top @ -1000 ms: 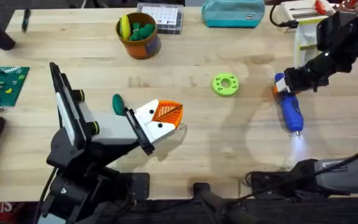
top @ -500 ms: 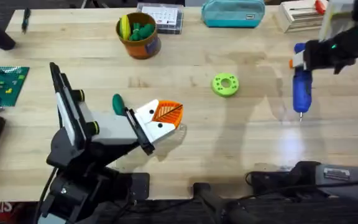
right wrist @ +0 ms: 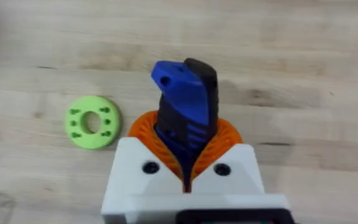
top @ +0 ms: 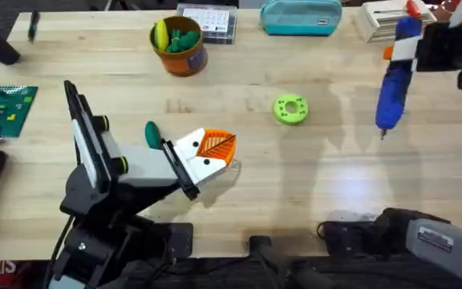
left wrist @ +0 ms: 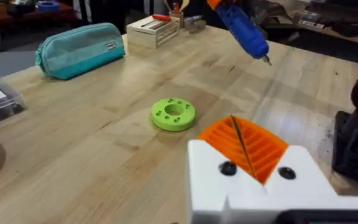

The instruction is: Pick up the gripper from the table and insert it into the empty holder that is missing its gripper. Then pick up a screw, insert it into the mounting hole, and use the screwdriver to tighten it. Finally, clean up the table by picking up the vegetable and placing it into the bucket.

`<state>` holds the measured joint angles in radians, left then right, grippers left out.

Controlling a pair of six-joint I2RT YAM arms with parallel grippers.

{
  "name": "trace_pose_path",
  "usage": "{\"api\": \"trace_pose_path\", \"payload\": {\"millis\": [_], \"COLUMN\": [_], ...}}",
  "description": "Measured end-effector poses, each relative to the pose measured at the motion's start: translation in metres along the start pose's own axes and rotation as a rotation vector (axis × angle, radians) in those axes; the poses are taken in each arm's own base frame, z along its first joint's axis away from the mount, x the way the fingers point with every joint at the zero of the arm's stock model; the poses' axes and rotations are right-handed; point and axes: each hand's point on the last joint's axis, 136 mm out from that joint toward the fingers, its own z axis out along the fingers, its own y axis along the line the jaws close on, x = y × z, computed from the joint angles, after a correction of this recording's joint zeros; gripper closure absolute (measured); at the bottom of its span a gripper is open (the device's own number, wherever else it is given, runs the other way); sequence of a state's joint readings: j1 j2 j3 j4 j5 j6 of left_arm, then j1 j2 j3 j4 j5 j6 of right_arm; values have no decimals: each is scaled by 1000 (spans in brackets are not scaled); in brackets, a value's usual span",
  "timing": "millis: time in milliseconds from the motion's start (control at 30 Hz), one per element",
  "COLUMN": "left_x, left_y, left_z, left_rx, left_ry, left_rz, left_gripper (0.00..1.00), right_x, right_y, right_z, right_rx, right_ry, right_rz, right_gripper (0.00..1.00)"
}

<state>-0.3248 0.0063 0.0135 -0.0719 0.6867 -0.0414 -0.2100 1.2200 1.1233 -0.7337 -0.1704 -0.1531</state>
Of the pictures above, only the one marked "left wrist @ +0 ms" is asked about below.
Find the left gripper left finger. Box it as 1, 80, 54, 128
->
186, 115, 265, 224

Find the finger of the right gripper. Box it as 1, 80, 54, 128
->
206, 0, 223, 10

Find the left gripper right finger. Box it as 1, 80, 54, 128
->
232, 116, 339, 198

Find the blue electric screwdriver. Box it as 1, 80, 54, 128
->
214, 0, 273, 67

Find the grey marker pen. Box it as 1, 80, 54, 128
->
183, 14, 204, 23

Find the small clear plastic tub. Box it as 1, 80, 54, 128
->
185, 19, 208, 34

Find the wooden pen cup with tools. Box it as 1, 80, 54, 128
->
163, 0, 190, 29

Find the pale wooden slatted crate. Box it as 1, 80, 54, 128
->
126, 15, 181, 50

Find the green disc with holes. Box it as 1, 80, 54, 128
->
150, 97, 196, 133

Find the teal zip bag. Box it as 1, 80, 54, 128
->
34, 22, 126, 80

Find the blue tape roll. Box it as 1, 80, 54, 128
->
37, 0, 61, 13

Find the dark wooden side table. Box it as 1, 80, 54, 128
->
0, 2, 76, 30

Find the red-handled tool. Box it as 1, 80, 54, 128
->
140, 14, 172, 28

